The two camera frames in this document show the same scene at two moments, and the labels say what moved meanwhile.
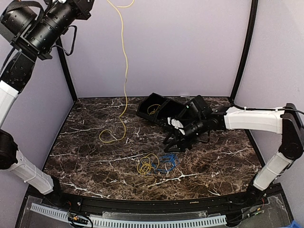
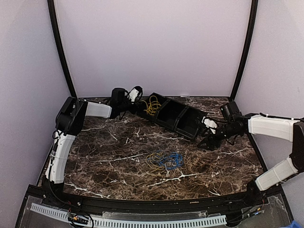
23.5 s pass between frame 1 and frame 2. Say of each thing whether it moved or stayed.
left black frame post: stayed
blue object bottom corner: stayed
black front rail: stayed
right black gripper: moved
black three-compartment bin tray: stayed
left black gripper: moved
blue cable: moved
